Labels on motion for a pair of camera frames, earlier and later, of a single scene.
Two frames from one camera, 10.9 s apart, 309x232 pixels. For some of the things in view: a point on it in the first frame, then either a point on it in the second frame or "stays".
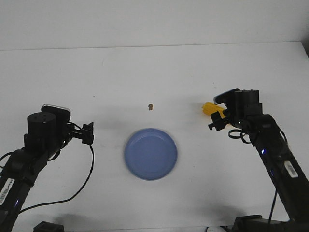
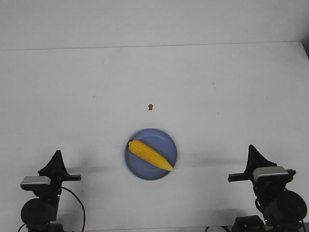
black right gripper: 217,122 -> 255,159
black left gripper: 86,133 -> 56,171
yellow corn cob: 209,108 -> 149,154
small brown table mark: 150,107 stays
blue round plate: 150,154 stays
